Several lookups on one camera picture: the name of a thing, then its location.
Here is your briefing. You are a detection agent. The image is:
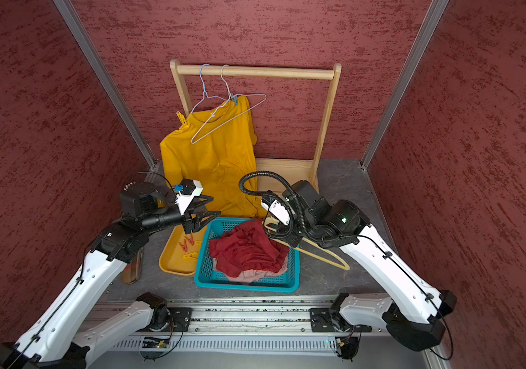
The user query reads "wooden clothes rack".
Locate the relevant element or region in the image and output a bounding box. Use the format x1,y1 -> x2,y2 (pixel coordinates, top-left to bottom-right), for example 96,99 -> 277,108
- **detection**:
169,59 -> 342,190

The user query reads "yellow t-shirt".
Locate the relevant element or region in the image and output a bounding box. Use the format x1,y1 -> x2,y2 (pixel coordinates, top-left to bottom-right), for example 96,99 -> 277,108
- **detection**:
160,98 -> 265,218

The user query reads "blue clothespin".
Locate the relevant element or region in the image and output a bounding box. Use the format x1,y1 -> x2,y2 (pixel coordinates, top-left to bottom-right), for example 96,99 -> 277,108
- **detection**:
229,93 -> 238,105

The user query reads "plaid pencil case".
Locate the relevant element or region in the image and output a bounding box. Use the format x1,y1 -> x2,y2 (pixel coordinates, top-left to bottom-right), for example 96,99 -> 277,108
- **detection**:
121,250 -> 144,284

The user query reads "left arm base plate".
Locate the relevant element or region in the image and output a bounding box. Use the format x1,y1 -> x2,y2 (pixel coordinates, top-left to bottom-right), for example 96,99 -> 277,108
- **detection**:
138,307 -> 193,335

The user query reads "white wire hanger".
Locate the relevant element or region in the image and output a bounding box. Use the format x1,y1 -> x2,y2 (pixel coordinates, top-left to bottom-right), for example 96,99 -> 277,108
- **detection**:
189,65 -> 268,145

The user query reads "light blue wire hanger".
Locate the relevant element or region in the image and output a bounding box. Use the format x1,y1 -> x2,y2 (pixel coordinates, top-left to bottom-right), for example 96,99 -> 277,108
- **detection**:
190,63 -> 226,115

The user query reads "aluminium mounting rail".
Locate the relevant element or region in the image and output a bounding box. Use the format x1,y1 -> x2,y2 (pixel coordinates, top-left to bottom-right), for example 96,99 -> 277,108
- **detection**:
91,295 -> 389,361

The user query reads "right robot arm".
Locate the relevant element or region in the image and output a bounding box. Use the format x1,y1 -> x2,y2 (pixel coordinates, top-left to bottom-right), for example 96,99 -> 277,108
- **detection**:
269,181 -> 457,351

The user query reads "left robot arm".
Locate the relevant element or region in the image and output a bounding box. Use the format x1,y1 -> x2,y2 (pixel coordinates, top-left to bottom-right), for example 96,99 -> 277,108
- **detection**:
0,179 -> 220,368

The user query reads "cream plastic hanger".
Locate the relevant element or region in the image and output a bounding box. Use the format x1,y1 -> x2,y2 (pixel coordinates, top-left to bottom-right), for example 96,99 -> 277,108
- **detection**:
263,217 -> 351,271

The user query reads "yellow plastic tray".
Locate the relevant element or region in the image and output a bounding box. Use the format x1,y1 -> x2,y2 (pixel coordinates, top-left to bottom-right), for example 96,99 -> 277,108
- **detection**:
159,226 -> 206,277

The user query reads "dark red t-shirt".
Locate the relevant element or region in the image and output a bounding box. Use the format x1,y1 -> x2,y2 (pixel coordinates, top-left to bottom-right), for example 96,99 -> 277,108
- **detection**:
209,220 -> 289,258

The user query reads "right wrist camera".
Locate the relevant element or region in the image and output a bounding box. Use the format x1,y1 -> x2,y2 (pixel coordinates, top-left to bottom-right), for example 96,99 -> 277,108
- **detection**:
261,197 -> 292,228

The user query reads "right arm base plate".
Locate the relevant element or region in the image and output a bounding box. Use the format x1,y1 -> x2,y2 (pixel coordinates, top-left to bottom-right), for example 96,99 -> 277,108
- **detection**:
309,307 -> 372,335

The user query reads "pink printed t-shirt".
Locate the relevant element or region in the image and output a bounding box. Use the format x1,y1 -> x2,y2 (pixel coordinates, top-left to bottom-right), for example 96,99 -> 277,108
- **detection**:
212,252 -> 289,284

